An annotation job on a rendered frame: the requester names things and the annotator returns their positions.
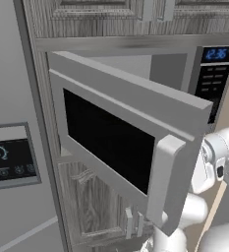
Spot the grey cupboard door handle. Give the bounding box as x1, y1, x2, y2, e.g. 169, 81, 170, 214
162, 0, 175, 22
142, 0, 153, 23
124, 207, 134, 240
136, 211, 145, 238

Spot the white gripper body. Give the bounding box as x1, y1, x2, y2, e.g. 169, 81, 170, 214
191, 139, 217, 195

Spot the silver microwave door handle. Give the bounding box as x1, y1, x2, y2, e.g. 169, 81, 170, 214
145, 133, 200, 237

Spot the silver microwave oven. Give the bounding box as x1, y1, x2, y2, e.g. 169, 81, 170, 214
34, 33, 229, 132

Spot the grey wood cupboard door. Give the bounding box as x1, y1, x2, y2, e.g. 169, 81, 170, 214
51, 0, 145, 22
155, 0, 229, 20
57, 159, 134, 246

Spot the silver microwave door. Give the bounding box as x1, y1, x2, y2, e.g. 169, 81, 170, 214
46, 50, 214, 238

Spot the grey fridge with display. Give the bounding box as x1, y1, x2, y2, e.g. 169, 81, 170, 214
0, 0, 70, 252

